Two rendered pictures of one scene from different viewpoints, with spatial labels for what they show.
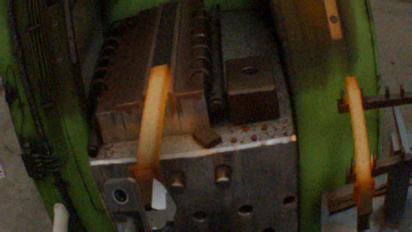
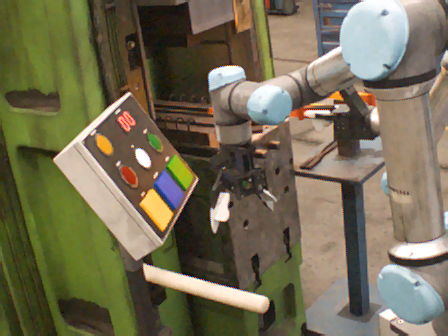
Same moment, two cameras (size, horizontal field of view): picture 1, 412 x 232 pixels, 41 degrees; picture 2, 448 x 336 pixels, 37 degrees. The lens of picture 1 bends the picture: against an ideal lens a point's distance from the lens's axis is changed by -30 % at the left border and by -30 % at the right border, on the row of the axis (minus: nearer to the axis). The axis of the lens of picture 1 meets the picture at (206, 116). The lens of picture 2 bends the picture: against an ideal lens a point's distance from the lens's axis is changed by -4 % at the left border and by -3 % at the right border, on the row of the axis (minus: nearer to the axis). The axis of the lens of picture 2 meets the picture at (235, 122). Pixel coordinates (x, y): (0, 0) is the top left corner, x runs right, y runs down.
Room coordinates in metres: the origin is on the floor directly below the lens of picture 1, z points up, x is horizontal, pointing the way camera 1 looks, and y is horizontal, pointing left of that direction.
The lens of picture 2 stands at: (0.01, 1.77, 1.63)
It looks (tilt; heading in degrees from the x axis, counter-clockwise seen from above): 18 degrees down; 301
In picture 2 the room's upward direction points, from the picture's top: 8 degrees counter-clockwise
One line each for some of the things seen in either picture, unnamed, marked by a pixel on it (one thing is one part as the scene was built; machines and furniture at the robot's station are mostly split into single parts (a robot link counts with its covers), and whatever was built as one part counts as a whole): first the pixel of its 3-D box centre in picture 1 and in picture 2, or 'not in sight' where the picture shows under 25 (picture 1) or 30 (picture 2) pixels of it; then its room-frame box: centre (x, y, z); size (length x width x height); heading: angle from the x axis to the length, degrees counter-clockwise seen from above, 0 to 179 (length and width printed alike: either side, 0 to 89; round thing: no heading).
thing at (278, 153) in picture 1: (206, 160); (196, 191); (1.28, 0.02, 0.69); 0.56 x 0.38 x 0.45; 174
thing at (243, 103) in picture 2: not in sight; (267, 101); (0.64, 0.62, 1.23); 0.11 x 0.11 x 0.08; 67
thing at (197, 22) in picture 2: not in sight; (158, 12); (1.28, 0.07, 1.32); 0.42 x 0.20 x 0.10; 174
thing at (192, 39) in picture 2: not in sight; (157, 34); (1.32, 0.04, 1.24); 0.30 x 0.07 x 0.06; 174
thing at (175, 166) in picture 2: not in sight; (178, 173); (0.96, 0.53, 1.01); 0.07 x 0.05 x 0.07; 109
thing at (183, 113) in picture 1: (155, 57); (175, 123); (1.28, 0.07, 0.96); 0.42 x 0.20 x 0.09; 174
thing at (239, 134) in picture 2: not in sight; (235, 130); (0.74, 0.60, 1.15); 0.08 x 0.08 x 0.05
